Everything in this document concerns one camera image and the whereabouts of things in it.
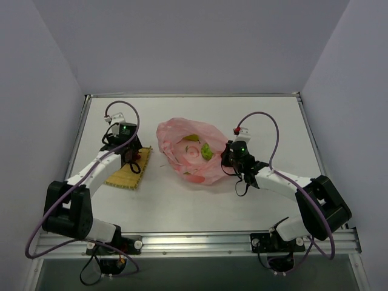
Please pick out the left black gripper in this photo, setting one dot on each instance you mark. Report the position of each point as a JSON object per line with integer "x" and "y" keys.
{"x": 132, "y": 154}

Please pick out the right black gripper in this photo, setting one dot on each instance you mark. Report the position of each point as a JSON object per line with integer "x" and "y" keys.
{"x": 229, "y": 158}

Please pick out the red fake grapes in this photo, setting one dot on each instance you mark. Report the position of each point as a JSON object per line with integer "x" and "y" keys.
{"x": 131, "y": 156}

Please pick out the pink plastic bag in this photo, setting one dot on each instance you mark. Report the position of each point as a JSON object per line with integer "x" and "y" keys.
{"x": 185, "y": 156}

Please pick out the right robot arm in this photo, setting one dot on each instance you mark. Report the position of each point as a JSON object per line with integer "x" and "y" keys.
{"x": 322, "y": 210}

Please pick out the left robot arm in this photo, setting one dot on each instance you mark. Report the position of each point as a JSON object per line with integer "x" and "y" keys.
{"x": 68, "y": 204}

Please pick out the green fake fruit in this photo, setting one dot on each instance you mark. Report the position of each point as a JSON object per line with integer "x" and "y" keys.
{"x": 206, "y": 152}

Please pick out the yellow green fake pear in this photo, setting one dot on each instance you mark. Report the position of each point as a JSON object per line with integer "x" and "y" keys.
{"x": 193, "y": 137}

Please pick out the yellow bamboo mat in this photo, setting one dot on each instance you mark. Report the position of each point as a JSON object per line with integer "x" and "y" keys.
{"x": 130, "y": 175}

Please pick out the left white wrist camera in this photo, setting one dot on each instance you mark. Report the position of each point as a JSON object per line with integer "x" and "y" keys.
{"x": 114, "y": 122}

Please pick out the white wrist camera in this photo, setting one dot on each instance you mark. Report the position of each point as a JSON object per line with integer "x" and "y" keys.
{"x": 114, "y": 122}
{"x": 241, "y": 134}

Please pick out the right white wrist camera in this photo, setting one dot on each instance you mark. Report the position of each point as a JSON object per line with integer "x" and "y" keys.
{"x": 241, "y": 134}

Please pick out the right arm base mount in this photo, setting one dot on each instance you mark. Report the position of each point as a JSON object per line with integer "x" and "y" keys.
{"x": 273, "y": 253}

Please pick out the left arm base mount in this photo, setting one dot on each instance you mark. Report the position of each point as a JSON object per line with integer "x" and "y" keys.
{"x": 112, "y": 259}

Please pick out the aluminium front rail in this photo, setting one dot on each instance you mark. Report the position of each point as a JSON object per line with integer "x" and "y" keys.
{"x": 181, "y": 244}

